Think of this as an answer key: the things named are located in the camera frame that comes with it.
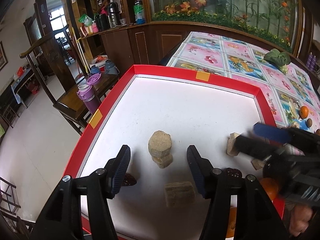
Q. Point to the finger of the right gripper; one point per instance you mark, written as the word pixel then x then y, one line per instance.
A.
pixel 255 148
pixel 272 133

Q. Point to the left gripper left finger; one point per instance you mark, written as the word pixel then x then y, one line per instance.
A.
pixel 116 169

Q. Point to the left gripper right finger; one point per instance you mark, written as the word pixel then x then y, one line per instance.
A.
pixel 201 170

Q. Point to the pale sugarcane chunk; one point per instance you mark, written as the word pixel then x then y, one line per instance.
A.
pixel 231 149

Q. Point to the octagonal sugarcane chunk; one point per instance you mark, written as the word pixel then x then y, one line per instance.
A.
pixel 159 144

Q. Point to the beige sugarcane chunk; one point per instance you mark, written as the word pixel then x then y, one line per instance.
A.
pixel 164 161

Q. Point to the right hand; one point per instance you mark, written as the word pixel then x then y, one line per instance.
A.
pixel 301 217

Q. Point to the dark red date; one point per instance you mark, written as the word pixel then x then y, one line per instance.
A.
pixel 233 172
pixel 129 180

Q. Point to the dark red date right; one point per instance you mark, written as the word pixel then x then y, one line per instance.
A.
pixel 233 172

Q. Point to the brown round nut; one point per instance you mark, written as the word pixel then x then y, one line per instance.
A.
pixel 309 122

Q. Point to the orange tangerine in tray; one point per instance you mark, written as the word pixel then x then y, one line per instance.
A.
pixel 270 186

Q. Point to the orange tangerine on table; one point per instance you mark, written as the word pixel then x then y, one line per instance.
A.
pixel 303 112

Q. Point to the rectangular sugarcane chunk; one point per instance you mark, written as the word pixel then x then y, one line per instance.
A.
pixel 179 194

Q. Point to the floral plastic tablecloth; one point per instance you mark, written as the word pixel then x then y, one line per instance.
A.
pixel 228 57

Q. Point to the red shallow tray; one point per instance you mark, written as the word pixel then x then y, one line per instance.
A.
pixel 194 108

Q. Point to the green leafy vegetable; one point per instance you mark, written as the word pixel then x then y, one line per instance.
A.
pixel 280 60

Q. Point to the purple thermos bottle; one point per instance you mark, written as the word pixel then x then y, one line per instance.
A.
pixel 87 94

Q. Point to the purple thermos lid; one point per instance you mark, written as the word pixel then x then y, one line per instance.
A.
pixel 94 79

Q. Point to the small side table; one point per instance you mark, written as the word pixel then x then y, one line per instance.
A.
pixel 23 86

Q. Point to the dark wooden chair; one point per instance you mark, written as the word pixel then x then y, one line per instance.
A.
pixel 70 106

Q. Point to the wooden cabinet counter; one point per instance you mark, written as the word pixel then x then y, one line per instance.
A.
pixel 149 43

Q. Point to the artificial flower glass panel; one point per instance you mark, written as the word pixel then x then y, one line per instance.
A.
pixel 271 20

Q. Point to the black thermos flask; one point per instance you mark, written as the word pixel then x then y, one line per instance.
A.
pixel 113 14

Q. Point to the green label water bottle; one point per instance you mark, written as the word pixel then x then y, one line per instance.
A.
pixel 139 12

